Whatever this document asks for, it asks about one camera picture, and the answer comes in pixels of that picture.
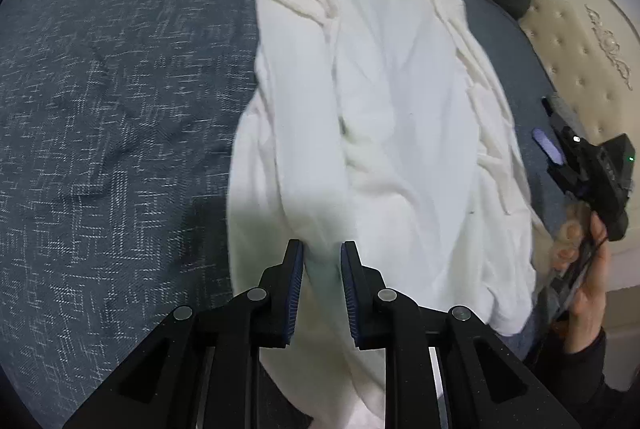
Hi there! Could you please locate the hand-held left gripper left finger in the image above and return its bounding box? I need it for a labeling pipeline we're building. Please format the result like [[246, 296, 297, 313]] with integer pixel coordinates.
[[62, 239, 305, 429]]

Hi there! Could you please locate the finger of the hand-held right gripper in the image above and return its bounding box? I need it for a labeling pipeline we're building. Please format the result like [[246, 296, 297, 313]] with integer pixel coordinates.
[[531, 128, 568, 180], [541, 95, 581, 144]]

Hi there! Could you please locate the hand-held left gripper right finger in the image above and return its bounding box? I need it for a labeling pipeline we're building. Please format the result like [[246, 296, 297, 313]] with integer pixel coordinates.
[[341, 240, 581, 429]]

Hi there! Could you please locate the white long-sleeve shirt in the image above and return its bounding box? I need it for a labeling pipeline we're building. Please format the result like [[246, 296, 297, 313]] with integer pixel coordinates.
[[227, 0, 551, 429]]

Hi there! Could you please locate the person's right forearm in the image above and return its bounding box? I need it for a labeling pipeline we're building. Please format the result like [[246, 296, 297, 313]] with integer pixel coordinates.
[[525, 324, 640, 429]]

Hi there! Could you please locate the person's right hand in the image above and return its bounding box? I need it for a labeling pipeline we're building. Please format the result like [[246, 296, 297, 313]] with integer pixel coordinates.
[[550, 211, 610, 355]]

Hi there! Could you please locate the cream tufted headboard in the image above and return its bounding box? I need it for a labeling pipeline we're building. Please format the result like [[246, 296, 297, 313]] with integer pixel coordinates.
[[500, 0, 640, 390]]

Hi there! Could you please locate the blue patterned bed sheet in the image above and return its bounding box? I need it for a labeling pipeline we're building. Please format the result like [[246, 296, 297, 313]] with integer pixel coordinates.
[[0, 0, 576, 429]]

